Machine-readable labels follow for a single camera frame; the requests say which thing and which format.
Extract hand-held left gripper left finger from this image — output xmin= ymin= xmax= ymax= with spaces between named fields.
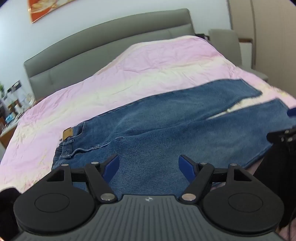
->
xmin=46 ymin=154 xmax=120 ymax=203

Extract white bedside cabinet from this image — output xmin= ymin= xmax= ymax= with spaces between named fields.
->
xmin=239 ymin=38 xmax=253 ymax=69

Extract grey upholstered headboard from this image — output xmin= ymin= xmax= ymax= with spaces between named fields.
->
xmin=24 ymin=8 xmax=197 ymax=99

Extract beige wardrobe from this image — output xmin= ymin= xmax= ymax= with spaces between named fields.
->
xmin=227 ymin=0 xmax=296 ymax=78

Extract blue denim pants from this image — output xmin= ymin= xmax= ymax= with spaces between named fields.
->
xmin=51 ymin=79 xmax=290 ymax=197

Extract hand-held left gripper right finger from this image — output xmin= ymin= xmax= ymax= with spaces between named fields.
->
xmin=179 ymin=154 xmax=254 ymax=203

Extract person's dark clothing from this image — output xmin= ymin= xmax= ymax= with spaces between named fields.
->
xmin=254 ymin=142 xmax=296 ymax=241

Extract pink bed blanket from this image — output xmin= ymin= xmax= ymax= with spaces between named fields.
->
xmin=0 ymin=35 xmax=296 ymax=194

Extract red wall poster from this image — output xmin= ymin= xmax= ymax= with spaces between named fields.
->
xmin=27 ymin=0 xmax=77 ymax=24

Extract grey upholstered chair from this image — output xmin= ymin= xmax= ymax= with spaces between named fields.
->
xmin=208 ymin=29 xmax=269 ymax=82

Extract cluttered bedside table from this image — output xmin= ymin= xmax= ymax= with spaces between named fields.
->
xmin=0 ymin=80 xmax=36 ymax=149

